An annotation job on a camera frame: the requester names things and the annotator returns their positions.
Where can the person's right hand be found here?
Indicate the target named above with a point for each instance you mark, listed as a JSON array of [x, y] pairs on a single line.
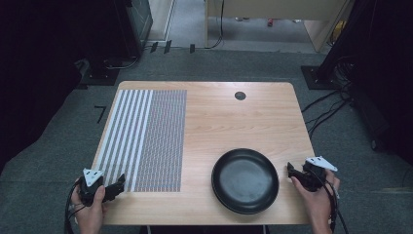
[[313, 201]]

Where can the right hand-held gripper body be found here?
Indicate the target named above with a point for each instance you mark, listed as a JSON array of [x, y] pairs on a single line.
[[313, 177]]

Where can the grey striped placemat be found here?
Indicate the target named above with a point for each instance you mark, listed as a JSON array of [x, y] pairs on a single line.
[[142, 139]]

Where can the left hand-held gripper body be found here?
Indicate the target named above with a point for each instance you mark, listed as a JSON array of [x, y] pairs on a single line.
[[87, 191]]

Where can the light wooden desk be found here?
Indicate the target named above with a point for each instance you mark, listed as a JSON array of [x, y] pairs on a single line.
[[276, 8]]

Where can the black round plate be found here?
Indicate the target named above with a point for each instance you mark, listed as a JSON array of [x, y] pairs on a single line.
[[245, 180]]

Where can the black metal stand base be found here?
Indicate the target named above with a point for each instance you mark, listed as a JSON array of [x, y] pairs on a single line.
[[319, 78], [100, 74]]

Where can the small red object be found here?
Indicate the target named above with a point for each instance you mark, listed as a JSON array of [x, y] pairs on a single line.
[[270, 22]]

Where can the person's left hand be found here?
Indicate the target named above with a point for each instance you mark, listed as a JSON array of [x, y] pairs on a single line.
[[89, 213]]

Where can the dark curtain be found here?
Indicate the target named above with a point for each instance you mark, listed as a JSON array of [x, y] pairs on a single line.
[[39, 71], [380, 74]]

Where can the dark grey cabinet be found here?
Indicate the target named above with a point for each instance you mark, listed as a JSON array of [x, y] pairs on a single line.
[[139, 22]]

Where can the yellow object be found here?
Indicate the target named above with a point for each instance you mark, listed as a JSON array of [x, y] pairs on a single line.
[[339, 31]]

